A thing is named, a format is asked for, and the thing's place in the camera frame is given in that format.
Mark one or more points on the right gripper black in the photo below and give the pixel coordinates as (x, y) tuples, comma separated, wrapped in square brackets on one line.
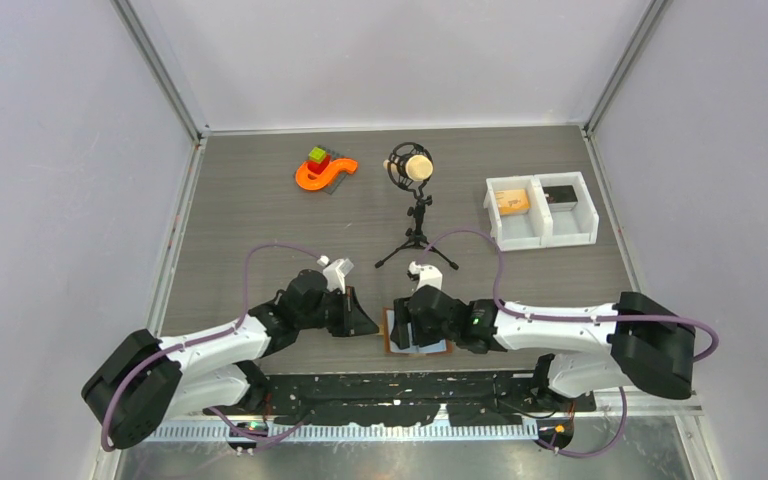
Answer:
[(400, 333)]

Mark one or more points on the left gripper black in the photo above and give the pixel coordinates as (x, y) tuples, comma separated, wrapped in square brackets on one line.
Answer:
[(353, 320)]

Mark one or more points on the brown card holder wallet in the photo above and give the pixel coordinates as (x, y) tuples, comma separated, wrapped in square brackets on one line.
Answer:
[(424, 348)]

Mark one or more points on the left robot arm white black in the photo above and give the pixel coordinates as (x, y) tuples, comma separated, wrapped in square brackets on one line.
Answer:
[(147, 380)]

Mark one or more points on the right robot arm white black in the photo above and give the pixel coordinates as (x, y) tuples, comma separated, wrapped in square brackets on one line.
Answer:
[(634, 341)]

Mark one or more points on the orange card in box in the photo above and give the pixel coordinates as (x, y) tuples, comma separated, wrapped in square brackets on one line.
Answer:
[(512, 202)]

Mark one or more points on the black card in box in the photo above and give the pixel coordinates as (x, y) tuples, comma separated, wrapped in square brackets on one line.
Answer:
[(560, 196)]

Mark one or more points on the orange curved plastic piece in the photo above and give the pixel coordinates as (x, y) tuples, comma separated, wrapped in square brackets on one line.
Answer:
[(309, 182)]

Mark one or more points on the red toy block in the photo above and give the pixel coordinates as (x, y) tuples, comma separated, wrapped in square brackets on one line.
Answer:
[(317, 165)]

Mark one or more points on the green toy block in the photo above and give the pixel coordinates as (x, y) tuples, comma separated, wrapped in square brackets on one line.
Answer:
[(318, 155)]

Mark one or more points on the white two-compartment box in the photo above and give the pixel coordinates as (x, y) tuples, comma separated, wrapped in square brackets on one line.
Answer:
[(542, 227)]

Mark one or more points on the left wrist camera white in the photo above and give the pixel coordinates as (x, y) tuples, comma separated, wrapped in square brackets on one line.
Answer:
[(335, 272)]

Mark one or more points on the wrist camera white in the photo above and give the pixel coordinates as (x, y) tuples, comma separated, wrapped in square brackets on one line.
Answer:
[(335, 272), (425, 275)]

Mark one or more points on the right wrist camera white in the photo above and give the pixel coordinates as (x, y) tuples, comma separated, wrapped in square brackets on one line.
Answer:
[(425, 275)]

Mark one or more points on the aluminium front rail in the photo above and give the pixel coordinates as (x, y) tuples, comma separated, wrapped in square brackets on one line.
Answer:
[(613, 417)]

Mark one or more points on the beige microphone in shock mount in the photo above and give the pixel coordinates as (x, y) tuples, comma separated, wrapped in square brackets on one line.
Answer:
[(409, 167)]

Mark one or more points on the grey toy base plate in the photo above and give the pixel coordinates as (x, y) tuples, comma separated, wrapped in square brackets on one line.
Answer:
[(334, 155)]

